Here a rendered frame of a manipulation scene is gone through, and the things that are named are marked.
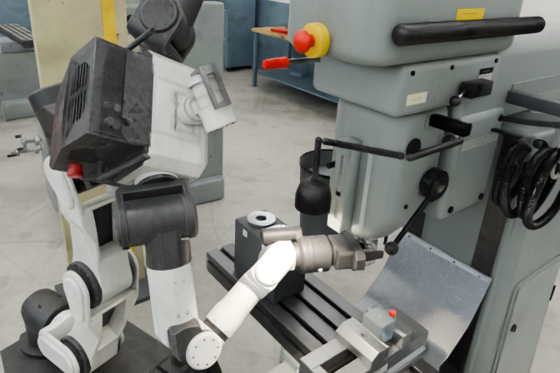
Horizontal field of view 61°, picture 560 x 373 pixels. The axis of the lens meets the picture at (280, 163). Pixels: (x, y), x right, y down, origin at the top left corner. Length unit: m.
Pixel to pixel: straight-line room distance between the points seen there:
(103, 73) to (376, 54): 0.50
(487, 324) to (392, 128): 0.81
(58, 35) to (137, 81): 1.49
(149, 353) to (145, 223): 1.01
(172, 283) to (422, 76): 0.62
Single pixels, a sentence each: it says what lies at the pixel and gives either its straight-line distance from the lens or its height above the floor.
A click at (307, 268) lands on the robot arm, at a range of 1.13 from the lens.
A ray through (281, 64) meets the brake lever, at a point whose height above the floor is 1.70.
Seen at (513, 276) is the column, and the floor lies 1.10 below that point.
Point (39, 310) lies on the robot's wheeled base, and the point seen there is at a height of 0.74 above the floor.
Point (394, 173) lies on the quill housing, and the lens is 1.01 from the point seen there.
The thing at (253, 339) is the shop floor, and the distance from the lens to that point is 2.74.
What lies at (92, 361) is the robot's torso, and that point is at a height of 0.70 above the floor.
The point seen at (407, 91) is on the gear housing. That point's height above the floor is 1.68.
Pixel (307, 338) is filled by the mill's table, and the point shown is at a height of 0.94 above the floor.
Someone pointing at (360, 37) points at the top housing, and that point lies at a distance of 0.81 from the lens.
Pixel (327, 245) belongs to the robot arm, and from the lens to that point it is 1.14.
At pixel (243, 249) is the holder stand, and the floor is 1.04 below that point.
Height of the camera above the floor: 1.89
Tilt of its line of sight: 23 degrees down
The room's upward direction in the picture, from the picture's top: 3 degrees clockwise
